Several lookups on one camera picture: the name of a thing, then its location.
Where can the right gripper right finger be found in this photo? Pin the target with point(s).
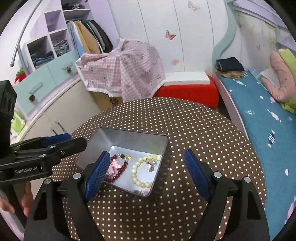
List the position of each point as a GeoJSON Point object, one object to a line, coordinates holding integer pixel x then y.
{"type": "Point", "coordinates": [247, 219]}

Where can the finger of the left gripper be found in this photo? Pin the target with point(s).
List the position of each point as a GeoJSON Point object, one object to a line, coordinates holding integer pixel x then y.
{"type": "Point", "coordinates": [55, 150]}
{"type": "Point", "coordinates": [53, 140]}

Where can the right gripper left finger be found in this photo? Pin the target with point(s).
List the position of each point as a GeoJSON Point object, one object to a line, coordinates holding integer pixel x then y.
{"type": "Point", "coordinates": [47, 220]}

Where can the person left hand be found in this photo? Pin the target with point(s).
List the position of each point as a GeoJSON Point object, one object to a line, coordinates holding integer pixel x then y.
{"type": "Point", "coordinates": [26, 201]}

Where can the beige cabinet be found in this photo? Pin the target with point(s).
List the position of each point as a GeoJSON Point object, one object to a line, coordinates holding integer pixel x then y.
{"type": "Point", "coordinates": [70, 104]}

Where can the teal drawer unit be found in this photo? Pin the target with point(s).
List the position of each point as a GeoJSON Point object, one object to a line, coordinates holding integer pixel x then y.
{"type": "Point", "coordinates": [42, 81]}

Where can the cardboard box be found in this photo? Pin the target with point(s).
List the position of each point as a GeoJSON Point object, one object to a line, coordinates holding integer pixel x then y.
{"type": "Point", "coordinates": [105, 102]}

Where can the silver metal tin box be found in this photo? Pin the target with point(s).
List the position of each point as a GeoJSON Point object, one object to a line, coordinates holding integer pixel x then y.
{"type": "Point", "coordinates": [132, 150]}

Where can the brown polka dot tablecloth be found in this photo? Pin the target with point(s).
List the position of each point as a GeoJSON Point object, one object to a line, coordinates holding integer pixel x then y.
{"type": "Point", "coordinates": [213, 139]}

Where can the blue patterned mattress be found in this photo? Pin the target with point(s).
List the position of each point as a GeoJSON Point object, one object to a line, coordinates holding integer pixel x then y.
{"type": "Point", "coordinates": [271, 131]}

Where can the white cube shelf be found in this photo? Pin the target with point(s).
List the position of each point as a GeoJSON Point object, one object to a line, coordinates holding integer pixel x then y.
{"type": "Point", "coordinates": [50, 27]}

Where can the pink checkered cloth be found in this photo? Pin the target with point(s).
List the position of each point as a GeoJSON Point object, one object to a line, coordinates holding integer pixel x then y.
{"type": "Point", "coordinates": [132, 71]}

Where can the hanging clothes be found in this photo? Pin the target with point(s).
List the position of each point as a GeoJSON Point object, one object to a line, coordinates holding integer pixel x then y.
{"type": "Point", "coordinates": [88, 37]}

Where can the red ottoman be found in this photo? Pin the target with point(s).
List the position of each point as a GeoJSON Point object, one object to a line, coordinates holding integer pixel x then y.
{"type": "Point", "coordinates": [206, 94]}

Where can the white pillow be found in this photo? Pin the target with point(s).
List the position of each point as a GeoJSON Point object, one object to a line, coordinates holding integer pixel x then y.
{"type": "Point", "coordinates": [271, 75]}

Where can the white board on ottoman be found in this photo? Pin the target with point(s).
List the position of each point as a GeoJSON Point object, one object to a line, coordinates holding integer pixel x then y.
{"type": "Point", "coordinates": [186, 78]}

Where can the folded dark clothes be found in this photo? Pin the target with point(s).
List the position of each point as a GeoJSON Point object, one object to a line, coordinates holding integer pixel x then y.
{"type": "Point", "coordinates": [229, 68]}

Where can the pink and green quilt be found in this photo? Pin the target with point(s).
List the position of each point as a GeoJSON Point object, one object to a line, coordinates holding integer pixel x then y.
{"type": "Point", "coordinates": [283, 63]}

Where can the metal curved rail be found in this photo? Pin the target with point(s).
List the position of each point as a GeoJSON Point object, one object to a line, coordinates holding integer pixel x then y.
{"type": "Point", "coordinates": [17, 49]}

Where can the pink butterfly wall sticker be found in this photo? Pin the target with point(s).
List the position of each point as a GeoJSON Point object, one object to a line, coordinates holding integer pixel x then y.
{"type": "Point", "coordinates": [169, 36]}

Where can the teal bunk bed frame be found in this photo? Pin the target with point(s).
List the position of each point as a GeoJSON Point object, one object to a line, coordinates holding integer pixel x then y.
{"type": "Point", "coordinates": [248, 38]}

